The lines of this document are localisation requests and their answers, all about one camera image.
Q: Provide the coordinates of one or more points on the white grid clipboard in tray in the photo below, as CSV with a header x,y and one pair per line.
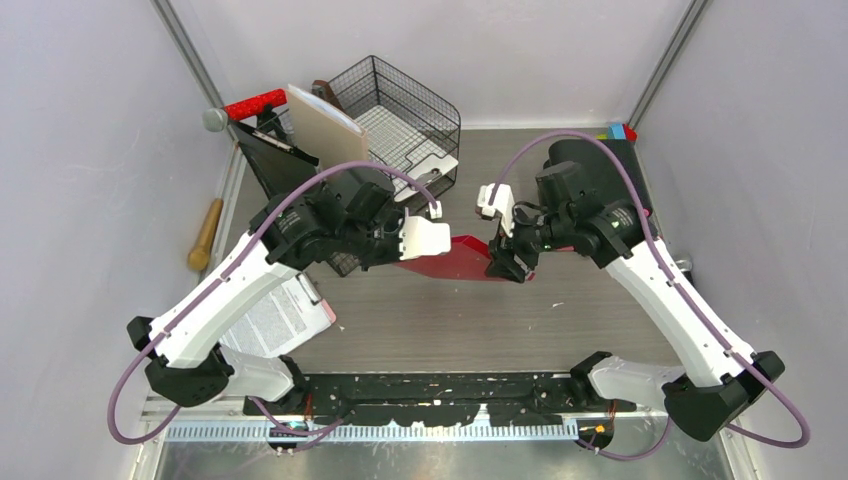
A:
x,y
407,143

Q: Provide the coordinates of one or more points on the wooden stick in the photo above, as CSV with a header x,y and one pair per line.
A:
x,y
199,256

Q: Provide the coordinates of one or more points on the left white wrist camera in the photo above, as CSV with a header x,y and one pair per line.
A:
x,y
420,237

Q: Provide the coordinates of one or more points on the black pink drawer cabinet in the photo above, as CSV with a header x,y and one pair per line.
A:
x,y
600,172

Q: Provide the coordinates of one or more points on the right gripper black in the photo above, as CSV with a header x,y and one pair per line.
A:
x,y
502,265

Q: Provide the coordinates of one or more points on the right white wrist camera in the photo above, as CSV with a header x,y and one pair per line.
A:
x,y
496,202

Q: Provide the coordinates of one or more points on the black wire mesh organizer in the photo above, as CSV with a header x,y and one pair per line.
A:
x,y
371,82

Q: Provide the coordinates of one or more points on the red glitter microphone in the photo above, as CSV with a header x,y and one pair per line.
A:
x,y
216,119

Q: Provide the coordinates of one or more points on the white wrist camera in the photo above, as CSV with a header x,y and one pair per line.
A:
x,y
420,237
496,202

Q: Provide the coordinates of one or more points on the black clip file folder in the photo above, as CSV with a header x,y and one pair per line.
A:
x,y
278,167

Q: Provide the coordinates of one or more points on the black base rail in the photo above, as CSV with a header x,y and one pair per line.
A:
x,y
442,399

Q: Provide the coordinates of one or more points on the beige folder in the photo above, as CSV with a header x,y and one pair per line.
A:
x,y
324,131

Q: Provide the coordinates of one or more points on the brown object behind organizer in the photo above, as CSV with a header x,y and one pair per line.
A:
x,y
323,90

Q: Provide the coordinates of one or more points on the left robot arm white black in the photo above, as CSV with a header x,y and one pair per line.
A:
x,y
348,208

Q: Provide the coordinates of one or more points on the pink clipboard with paper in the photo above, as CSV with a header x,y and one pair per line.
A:
x,y
281,321

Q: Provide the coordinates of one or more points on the red notebook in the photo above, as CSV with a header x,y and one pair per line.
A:
x,y
466,261

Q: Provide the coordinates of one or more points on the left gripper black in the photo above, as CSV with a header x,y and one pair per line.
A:
x,y
393,256

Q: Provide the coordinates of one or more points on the colourful toy blocks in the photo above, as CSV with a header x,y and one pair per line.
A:
x,y
618,131

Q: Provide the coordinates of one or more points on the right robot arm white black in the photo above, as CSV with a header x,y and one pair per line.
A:
x,y
718,376

